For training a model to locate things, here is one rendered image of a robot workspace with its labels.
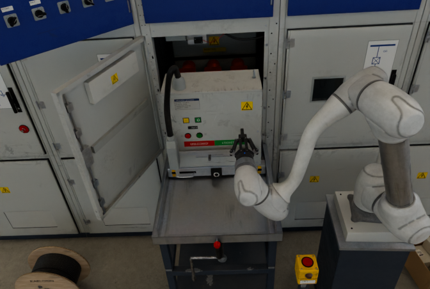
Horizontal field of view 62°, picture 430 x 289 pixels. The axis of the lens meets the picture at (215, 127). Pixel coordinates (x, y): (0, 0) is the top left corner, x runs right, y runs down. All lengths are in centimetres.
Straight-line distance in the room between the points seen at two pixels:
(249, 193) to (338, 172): 122
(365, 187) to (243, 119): 65
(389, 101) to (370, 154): 122
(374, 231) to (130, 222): 169
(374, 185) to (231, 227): 68
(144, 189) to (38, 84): 95
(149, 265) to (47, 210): 84
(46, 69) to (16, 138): 56
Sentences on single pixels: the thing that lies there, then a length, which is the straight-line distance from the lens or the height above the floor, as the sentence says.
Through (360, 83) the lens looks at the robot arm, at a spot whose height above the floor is 161.
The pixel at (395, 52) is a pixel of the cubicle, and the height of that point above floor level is 143.
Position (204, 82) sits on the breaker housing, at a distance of 180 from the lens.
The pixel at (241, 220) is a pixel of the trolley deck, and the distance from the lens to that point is 181.
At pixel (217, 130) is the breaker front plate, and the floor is 116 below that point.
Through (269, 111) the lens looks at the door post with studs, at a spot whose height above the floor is 109.
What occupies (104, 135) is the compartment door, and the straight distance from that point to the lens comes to 180.
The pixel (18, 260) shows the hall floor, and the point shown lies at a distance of 315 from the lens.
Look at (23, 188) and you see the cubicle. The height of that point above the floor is 55.
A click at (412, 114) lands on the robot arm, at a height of 160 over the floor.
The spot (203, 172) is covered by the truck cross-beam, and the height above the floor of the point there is 89.
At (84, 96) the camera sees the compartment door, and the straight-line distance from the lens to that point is 166.
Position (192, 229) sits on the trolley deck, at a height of 85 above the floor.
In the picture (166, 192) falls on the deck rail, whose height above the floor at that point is 85.
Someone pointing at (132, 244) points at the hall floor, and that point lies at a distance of 290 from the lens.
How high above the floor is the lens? 224
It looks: 35 degrees down
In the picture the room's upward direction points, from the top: 4 degrees counter-clockwise
